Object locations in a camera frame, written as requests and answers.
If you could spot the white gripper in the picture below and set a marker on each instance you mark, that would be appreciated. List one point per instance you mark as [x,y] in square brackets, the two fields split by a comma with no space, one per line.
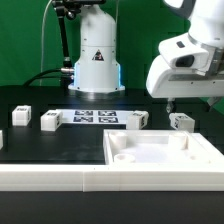
[164,82]

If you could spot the white square tabletop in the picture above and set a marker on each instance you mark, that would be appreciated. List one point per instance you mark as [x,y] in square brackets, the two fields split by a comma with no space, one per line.
[141,147]

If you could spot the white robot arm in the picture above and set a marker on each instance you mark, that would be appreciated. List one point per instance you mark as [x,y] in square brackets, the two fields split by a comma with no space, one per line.
[188,65]

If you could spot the white sheet with markers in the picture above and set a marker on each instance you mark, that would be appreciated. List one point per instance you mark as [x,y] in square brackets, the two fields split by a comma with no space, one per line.
[105,117]

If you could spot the white U-shaped fence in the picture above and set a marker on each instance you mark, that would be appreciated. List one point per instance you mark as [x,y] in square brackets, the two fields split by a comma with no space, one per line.
[131,177]

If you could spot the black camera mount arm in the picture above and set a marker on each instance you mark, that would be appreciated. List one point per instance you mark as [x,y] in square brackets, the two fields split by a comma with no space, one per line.
[69,9]

